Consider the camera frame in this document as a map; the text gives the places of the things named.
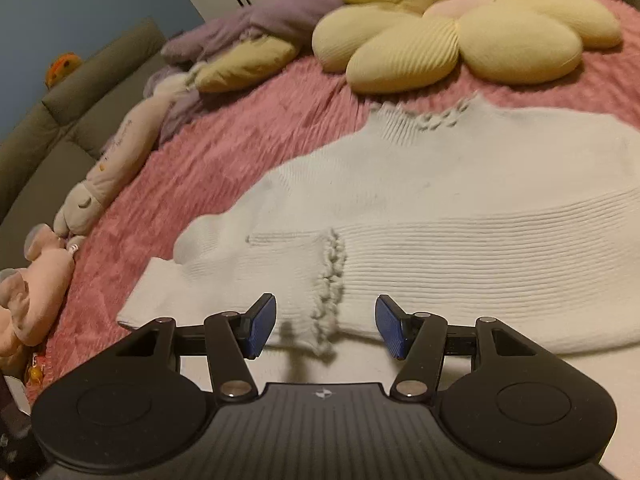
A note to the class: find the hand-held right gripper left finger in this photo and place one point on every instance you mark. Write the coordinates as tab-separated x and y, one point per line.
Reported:
262	325

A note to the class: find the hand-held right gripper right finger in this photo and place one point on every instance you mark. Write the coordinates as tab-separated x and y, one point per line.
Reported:
392	327

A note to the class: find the white knit sweater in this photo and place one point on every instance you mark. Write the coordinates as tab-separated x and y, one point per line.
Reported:
440	220

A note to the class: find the pink ribbed bedspread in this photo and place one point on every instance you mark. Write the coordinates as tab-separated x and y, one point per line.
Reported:
250	130

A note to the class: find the long cream plush toy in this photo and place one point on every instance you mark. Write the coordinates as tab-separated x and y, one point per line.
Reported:
122	150

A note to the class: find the small orange snack packet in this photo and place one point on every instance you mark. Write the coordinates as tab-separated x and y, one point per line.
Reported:
36	367

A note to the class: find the pink plush toy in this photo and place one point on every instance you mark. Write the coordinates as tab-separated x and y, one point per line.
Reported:
35	280

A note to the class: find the small yellow pillow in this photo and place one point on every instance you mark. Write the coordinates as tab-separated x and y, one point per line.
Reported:
245	65

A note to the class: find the dark cloth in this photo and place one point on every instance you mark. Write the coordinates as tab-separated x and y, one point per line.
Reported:
15	435

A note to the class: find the grey-green sofa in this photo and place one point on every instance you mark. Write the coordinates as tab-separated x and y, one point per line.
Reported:
55	125

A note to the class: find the purple blanket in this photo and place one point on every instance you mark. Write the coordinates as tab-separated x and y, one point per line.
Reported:
260	20

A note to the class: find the yellow flower-shaped pillow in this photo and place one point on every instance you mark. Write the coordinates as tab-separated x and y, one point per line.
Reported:
440	25

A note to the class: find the orange plush toy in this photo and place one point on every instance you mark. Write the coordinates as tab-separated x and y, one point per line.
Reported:
62	70

